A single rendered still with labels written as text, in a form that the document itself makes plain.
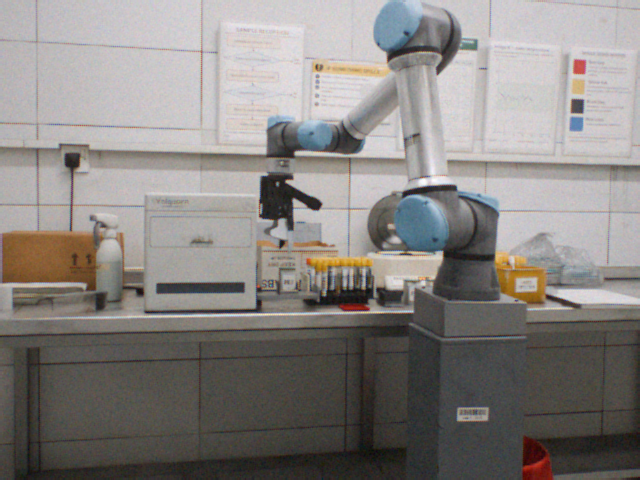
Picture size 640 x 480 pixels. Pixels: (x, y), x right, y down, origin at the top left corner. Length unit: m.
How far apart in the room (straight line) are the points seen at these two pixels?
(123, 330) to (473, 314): 0.83
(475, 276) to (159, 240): 0.77
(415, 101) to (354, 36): 1.10
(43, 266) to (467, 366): 1.23
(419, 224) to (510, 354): 0.36
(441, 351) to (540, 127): 1.44
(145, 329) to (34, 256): 0.52
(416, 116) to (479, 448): 0.72
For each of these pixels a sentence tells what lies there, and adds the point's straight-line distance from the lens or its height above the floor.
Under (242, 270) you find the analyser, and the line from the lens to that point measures 1.81.
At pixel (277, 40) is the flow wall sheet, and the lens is 2.49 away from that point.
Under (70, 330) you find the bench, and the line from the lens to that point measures 1.79.
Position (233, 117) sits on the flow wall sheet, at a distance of 2.44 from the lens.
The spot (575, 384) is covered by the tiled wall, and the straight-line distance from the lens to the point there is 2.97.
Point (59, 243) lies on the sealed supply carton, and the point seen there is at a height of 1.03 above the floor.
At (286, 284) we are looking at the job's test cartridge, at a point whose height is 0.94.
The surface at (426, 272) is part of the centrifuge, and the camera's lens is 2.22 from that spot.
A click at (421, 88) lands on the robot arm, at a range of 1.51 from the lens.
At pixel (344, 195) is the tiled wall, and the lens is 2.51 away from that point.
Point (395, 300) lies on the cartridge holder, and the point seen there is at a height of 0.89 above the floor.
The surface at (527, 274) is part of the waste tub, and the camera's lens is 2.10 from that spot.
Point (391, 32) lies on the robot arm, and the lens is 1.54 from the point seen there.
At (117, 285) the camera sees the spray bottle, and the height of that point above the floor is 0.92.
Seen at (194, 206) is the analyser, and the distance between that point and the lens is 1.79.
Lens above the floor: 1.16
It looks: 3 degrees down
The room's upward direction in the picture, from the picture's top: 1 degrees clockwise
